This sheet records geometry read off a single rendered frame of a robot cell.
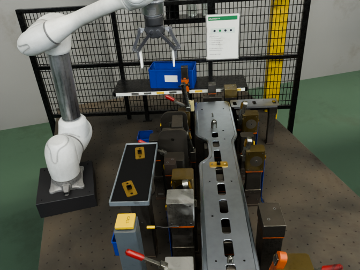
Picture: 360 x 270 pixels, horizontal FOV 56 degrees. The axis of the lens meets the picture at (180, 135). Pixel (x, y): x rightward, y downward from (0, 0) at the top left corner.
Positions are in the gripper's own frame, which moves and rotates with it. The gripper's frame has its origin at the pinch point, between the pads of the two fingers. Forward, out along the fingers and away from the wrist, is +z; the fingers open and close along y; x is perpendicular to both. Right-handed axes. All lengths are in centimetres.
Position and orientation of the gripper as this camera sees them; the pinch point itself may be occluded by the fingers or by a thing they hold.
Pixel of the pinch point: (158, 64)
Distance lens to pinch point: 146.2
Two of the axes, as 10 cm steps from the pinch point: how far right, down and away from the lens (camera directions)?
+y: 10.0, -0.4, -0.5
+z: 0.6, 8.5, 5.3
